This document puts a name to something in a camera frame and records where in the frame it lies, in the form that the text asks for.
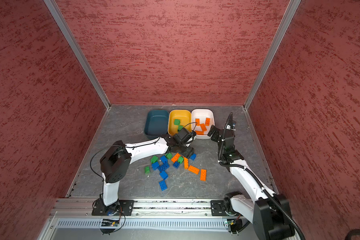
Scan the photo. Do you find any blue lego brick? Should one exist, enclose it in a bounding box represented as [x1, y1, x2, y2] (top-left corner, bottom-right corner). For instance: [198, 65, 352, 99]
[160, 156, 168, 165]
[190, 154, 197, 161]
[173, 162, 180, 169]
[152, 162, 160, 170]
[160, 171, 169, 180]
[159, 180, 168, 191]
[158, 163, 170, 173]

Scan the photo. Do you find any orange long lego brick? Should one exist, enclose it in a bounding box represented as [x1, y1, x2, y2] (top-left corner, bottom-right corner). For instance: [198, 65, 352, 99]
[184, 158, 189, 170]

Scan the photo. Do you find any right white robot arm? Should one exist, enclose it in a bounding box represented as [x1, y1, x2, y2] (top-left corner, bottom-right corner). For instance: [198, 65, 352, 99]
[208, 113, 300, 240]

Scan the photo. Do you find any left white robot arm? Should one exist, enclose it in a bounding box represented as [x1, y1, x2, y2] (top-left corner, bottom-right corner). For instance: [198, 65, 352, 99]
[100, 128, 197, 207]

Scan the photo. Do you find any yellow plastic bin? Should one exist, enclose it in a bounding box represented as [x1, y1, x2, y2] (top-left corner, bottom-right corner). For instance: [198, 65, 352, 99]
[168, 110, 192, 136]

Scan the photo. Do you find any teal plastic bin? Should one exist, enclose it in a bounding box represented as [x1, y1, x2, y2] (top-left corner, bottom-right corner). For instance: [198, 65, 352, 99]
[144, 109, 169, 140]

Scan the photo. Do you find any white plastic bin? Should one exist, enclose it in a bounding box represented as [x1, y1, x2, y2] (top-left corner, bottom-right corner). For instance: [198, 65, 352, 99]
[191, 109, 215, 139]

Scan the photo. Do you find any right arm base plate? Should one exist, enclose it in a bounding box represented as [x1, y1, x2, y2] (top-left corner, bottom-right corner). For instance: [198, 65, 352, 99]
[210, 200, 239, 217]

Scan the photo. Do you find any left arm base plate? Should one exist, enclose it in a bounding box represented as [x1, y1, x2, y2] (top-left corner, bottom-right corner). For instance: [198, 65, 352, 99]
[92, 199, 135, 216]

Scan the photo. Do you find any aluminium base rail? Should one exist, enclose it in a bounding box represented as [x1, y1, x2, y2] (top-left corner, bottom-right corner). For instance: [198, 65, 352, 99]
[39, 198, 247, 240]

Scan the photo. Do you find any aluminium corner post right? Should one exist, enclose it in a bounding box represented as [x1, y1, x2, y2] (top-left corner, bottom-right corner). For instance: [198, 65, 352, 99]
[244, 0, 301, 111]

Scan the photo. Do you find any aluminium corner post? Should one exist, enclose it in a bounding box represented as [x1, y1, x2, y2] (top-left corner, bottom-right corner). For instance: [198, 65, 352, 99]
[44, 0, 112, 111]
[244, 0, 301, 111]

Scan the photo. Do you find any aluminium corner post left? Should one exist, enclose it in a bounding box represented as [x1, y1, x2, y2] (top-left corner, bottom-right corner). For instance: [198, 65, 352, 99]
[44, 0, 112, 111]

